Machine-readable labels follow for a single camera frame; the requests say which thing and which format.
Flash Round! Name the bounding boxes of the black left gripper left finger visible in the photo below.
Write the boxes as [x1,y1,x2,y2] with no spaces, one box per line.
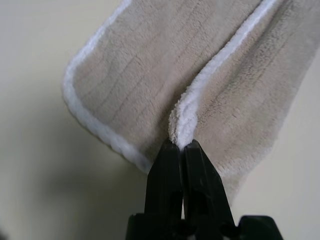
[144,142,185,221]

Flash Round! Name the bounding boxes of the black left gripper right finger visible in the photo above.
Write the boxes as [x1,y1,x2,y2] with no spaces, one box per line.
[183,139,236,221]

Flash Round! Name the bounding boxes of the beige towel with white trim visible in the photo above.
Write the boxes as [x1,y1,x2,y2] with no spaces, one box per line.
[62,0,320,208]

